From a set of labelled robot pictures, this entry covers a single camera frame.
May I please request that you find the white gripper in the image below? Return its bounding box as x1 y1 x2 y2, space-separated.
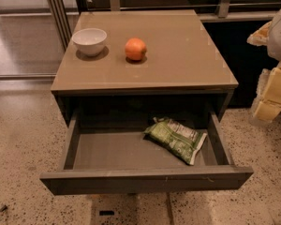
246 8 281 122

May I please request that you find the green jalapeno chip bag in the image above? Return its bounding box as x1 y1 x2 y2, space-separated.
144 117 207 166

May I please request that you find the grey drawer cabinet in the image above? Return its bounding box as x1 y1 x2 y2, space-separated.
52 10 238 119

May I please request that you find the open grey top drawer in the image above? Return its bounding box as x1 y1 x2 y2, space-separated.
40 111 253 195

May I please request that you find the orange fruit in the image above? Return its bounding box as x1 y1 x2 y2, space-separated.
125 37 147 61

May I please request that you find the white ceramic bowl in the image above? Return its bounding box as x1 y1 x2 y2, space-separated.
72 28 107 56

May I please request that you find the metal shelf frame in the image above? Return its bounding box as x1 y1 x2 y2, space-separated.
58 0 281 47

